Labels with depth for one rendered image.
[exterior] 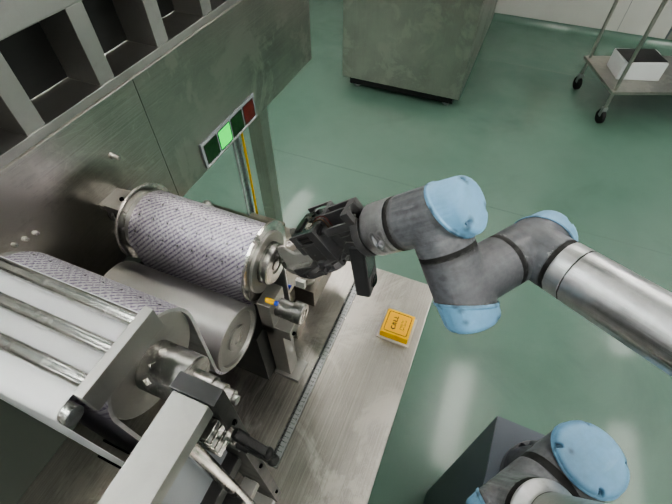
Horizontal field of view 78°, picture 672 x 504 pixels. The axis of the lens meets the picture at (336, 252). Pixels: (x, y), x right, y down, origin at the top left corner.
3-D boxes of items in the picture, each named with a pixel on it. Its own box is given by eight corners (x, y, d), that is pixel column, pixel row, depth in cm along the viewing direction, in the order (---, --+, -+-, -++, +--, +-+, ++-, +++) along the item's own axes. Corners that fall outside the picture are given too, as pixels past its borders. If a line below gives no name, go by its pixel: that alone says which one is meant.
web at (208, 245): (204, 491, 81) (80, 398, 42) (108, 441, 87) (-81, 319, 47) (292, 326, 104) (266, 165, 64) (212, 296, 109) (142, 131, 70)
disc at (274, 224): (247, 318, 73) (239, 257, 63) (245, 317, 73) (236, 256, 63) (286, 264, 83) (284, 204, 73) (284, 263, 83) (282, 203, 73)
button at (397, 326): (406, 345, 101) (407, 340, 99) (379, 335, 102) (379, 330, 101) (414, 321, 105) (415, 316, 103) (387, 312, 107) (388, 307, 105)
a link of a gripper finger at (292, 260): (266, 246, 71) (302, 232, 65) (288, 268, 74) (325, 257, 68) (257, 259, 70) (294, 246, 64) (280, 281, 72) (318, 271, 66)
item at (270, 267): (267, 255, 67) (288, 237, 74) (256, 251, 68) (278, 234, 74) (264, 293, 71) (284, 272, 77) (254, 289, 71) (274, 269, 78)
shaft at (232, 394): (232, 418, 49) (227, 408, 47) (190, 398, 51) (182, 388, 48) (246, 393, 51) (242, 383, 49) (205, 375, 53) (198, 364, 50)
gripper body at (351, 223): (306, 208, 67) (362, 186, 59) (337, 244, 71) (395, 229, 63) (284, 241, 63) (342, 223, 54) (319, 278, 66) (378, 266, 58)
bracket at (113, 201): (126, 218, 76) (121, 210, 74) (101, 209, 77) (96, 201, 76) (144, 200, 79) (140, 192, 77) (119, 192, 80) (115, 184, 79)
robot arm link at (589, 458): (611, 485, 73) (657, 468, 63) (559, 533, 69) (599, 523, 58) (556, 424, 80) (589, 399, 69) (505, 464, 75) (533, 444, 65)
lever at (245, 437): (267, 462, 44) (272, 463, 43) (228, 439, 43) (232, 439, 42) (273, 449, 45) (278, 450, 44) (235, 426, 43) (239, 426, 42)
